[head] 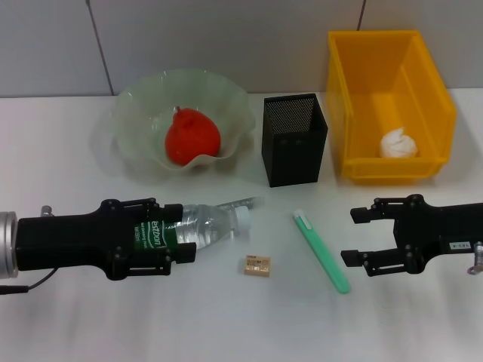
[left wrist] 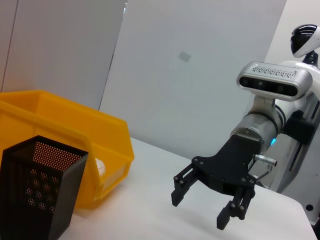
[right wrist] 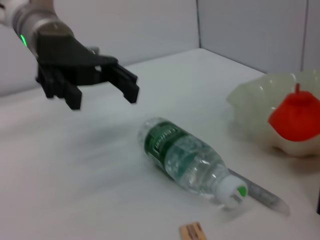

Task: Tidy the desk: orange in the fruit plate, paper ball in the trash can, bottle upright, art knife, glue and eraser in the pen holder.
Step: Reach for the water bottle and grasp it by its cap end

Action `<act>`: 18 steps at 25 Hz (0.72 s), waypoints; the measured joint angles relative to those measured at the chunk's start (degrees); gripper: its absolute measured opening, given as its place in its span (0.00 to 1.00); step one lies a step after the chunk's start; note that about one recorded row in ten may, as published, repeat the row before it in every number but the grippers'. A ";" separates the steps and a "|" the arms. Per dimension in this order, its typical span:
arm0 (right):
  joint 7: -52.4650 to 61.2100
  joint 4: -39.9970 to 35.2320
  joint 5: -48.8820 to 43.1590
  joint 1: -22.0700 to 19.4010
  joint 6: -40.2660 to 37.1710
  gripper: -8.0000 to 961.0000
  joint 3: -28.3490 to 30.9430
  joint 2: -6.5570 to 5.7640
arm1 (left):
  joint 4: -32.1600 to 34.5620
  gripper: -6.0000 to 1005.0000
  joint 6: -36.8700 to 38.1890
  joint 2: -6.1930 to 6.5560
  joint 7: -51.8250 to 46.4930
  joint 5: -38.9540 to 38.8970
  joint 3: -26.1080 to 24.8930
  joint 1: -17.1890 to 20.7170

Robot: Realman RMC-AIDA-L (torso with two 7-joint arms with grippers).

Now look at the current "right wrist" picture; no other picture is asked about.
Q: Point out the translucent green wavy fruit bowl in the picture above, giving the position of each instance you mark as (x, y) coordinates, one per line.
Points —
(252, 107)

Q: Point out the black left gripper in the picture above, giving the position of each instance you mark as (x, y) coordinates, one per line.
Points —
(67, 60)

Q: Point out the clear green-label water bottle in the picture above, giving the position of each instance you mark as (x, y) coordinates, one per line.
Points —
(180, 155)

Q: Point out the beige eraser block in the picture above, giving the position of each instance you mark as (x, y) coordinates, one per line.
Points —
(192, 231)

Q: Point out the black mesh pen holder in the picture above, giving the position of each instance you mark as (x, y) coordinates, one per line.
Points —
(318, 208)

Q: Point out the red-orange toy orange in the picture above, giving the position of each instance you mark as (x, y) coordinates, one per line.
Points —
(295, 117)

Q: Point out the silver glitter marker pen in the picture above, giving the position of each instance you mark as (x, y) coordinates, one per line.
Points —
(267, 197)

